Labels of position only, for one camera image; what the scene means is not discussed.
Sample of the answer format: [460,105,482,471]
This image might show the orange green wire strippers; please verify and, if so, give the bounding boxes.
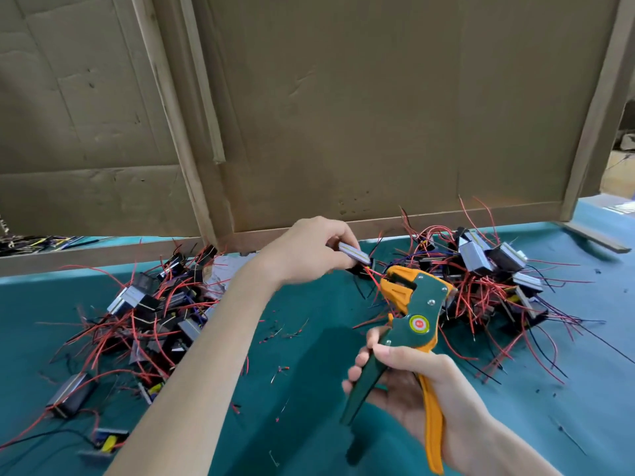
[340,264,458,475]

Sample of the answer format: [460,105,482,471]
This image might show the creased brown cardboard panel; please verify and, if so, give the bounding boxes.
[0,0,204,239]

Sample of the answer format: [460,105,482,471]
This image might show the short wooden bottom rail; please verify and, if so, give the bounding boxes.
[0,237,204,278]

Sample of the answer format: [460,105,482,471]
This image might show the smooth brown cardboard panel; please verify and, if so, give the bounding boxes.
[193,0,621,232]

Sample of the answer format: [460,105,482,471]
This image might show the heap of black cables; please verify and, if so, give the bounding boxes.
[0,231,105,257]

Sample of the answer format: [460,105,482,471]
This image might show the thin wooden strip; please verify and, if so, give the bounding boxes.
[179,0,228,165]

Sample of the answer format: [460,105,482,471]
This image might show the wooden corner post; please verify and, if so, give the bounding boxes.
[558,0,635,222]

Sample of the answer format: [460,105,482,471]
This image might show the wide wooden post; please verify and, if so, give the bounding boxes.
[129,0,220,244]

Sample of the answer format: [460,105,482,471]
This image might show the person's right forearm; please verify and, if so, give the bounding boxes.
[446,416,562,476]

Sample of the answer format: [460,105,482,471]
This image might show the crumpled grey plastic bag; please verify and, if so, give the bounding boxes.
[203,253,257,298]

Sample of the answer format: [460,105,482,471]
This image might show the flat grey board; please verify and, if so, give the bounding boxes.
[562,198,635,254]

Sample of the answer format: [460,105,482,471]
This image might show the person's left forearm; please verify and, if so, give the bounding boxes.
[104,262,284,476]

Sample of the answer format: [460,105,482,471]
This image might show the transformer with wires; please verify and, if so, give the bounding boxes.
[337,241,383,288]

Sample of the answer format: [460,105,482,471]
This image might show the person's left hand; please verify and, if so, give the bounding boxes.
[253,216,361,288]

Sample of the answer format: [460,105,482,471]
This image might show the long wooden bottom rail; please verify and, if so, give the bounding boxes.
[223,200,564,254]

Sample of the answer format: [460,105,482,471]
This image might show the pile of wired transformers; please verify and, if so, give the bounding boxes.
[347,196,635,385]
[0,237,259,462]

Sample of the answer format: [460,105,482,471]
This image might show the person's right hand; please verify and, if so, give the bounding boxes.
[342,327,487,467]

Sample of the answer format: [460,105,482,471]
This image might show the brown cardboard box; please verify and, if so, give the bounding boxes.
[600,148,635,199]

